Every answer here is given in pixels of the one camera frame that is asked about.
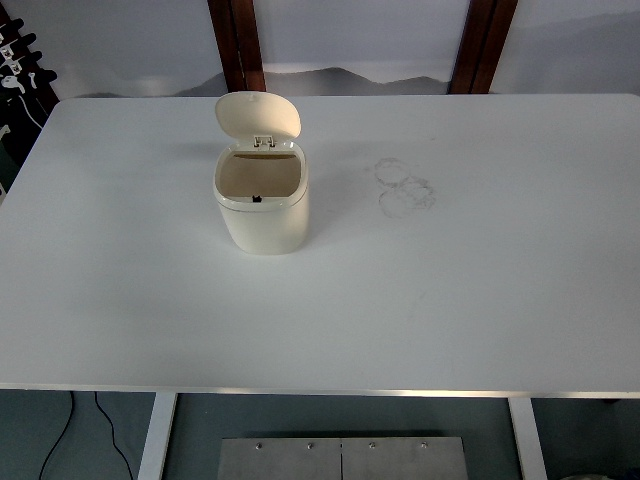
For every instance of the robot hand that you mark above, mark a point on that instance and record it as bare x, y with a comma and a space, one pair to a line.
22, 60

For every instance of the cream lidded trash bin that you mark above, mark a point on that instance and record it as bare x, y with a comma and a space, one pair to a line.
265, 225

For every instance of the mountain painting screen panel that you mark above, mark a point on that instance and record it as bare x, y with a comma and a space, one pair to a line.
360, 35
125, 40
575, 40

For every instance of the white table leg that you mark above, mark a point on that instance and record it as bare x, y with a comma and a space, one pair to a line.
527, 440
156, 435

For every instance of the grey metal plate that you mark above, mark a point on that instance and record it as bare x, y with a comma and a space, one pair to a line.
300, 462

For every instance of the brown wooden screen post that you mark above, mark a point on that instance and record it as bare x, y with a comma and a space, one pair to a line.
467, 45
222, 45
495, 45
252, 45

